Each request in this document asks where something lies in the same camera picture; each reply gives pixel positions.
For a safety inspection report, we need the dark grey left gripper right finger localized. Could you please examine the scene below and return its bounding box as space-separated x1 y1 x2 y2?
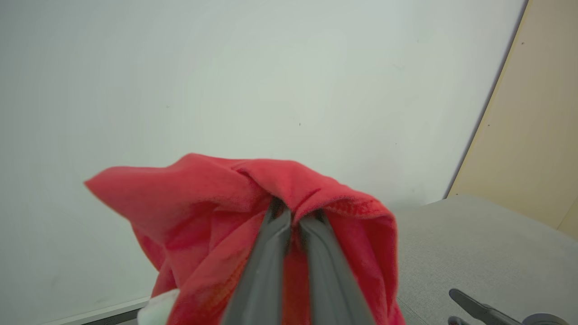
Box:
298 211 376 325

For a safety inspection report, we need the red fleece garment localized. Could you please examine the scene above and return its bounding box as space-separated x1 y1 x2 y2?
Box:
84 153 406 325

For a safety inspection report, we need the light grey fabric sofa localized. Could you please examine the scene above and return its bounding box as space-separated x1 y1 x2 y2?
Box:
392 195 578 325

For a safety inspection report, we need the beige wooden panel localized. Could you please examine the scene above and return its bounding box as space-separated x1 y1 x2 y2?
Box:
447 0 578 240

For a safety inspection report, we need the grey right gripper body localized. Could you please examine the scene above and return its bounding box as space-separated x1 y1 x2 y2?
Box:
523 312 571 325

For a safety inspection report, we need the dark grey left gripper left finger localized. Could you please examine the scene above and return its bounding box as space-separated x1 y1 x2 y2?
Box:
221 200 292 325

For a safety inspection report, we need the white garment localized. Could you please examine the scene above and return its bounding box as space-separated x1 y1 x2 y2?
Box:
137 289 181 325

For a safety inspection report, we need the white and grey baseboard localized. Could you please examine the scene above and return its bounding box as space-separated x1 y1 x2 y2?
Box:
43 297 150 325

